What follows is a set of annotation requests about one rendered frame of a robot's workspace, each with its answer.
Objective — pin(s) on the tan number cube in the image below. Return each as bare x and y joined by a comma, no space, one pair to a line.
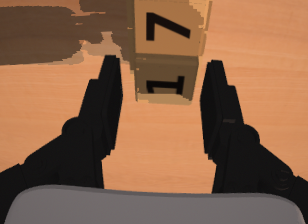
165,79
169,27

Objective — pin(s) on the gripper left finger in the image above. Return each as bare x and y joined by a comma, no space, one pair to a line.
76,155

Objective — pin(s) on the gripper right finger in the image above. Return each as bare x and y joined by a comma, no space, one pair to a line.
237,145

